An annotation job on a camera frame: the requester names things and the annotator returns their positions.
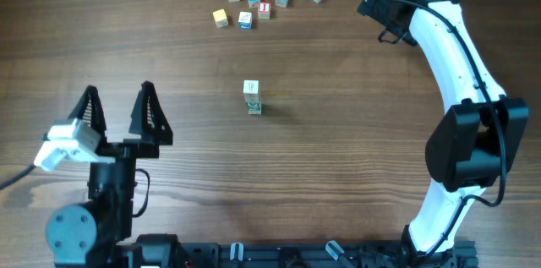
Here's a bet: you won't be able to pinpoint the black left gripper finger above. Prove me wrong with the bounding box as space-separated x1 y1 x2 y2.
128 81 173 145
68 85 107 137

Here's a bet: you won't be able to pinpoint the plain white wooden block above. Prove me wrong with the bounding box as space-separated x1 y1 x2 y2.
244 94 261 103

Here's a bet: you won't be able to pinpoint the white block green side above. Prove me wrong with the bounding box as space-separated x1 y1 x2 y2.
246 102 262 115

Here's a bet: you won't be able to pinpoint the white block blue sides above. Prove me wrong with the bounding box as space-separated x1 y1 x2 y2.
243 80 260 96

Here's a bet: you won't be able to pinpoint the red letter I block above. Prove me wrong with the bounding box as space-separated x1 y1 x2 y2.
258 3 271 19

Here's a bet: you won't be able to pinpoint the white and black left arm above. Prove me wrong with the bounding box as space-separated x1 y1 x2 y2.
35 81 191 267

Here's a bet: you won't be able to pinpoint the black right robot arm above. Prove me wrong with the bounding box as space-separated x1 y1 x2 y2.
358 0 529 267

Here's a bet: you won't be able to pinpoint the yellow top block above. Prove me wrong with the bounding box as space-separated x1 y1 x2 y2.
212 9 228 28

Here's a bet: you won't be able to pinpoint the white and blue block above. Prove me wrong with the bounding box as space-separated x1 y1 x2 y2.
238 11 253 30

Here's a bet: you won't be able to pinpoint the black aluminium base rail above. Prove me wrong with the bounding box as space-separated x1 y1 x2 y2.
101 239 479 268

